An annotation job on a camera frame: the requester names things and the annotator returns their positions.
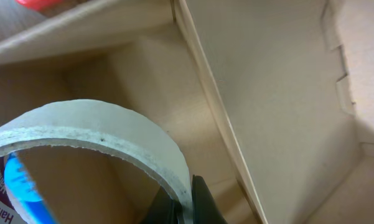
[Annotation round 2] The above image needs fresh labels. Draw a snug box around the orange black stapler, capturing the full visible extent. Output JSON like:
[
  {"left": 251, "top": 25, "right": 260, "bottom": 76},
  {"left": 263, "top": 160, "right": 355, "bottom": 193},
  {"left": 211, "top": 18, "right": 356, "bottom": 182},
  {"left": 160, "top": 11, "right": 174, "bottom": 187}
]
[{"left": 16, "top": 0, "right": 63, "bottom": 11}]

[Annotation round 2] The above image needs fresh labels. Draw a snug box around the white tape roll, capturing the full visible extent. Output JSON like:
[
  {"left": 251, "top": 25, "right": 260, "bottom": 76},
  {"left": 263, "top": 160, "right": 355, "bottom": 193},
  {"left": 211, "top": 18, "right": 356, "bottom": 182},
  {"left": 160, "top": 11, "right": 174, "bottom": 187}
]
[{"left": 0, "top": 99, "right": 193, "bottom": 223}]

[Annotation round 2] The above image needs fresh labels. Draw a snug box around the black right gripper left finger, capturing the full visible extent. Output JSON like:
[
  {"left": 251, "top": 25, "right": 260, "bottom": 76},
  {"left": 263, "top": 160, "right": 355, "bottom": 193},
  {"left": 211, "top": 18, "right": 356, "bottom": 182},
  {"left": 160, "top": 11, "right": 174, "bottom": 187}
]
[{"left": 141, "top": 187, "right": 177, "bottom": 224}]

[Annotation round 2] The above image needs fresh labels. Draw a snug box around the brown cardboard box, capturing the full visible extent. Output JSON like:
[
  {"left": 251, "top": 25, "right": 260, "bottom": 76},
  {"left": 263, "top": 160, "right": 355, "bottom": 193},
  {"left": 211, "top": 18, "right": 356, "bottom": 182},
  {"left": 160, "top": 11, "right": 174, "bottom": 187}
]
[{"left": 0, "top": 0, "right": 374, "bottom": 223}]

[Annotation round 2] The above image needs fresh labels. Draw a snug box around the blue plastic case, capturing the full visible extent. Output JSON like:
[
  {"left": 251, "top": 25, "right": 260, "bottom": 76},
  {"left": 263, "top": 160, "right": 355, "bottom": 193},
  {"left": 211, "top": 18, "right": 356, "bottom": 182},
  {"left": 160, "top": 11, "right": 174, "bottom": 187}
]
[{"left": 0, "top": 153, "right": 57, "bottom": 224}]

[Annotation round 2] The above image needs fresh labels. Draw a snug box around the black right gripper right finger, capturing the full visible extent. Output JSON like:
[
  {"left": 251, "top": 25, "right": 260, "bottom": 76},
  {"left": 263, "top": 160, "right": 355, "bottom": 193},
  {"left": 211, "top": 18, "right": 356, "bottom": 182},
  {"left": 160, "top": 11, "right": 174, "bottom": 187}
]
[{"left": 192, "top": 175, "right": 227, "bottom": 224}]

